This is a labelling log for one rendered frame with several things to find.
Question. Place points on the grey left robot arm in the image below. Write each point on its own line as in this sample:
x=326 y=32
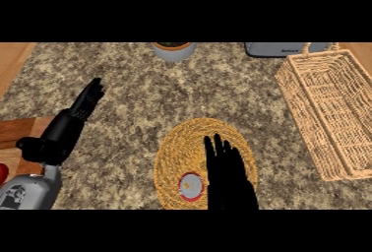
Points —
x=31 y=192

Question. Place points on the red can with pale end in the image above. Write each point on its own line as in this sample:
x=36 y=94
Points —
x=190 y=186

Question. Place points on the red round fruit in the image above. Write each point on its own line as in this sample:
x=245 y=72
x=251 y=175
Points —
x=1 y=173

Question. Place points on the round woven yellow placemat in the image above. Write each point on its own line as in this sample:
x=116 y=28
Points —
x=186 y=147

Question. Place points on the rectangular wicker basket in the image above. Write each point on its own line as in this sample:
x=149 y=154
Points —
x=329 y=111

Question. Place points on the grey plant pot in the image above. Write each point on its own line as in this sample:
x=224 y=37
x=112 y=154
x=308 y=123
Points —
x=174 y=50

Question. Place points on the brown wooden cutting board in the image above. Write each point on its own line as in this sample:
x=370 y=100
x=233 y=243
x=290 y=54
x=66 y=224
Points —
x=19 y=141

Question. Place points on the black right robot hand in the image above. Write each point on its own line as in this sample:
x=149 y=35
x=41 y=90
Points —
x=227 y=177

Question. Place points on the grey appliance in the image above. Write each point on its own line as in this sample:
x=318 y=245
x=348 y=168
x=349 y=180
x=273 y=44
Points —
x=284 y=49

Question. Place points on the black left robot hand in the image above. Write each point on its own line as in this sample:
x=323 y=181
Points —
x=62 y=133

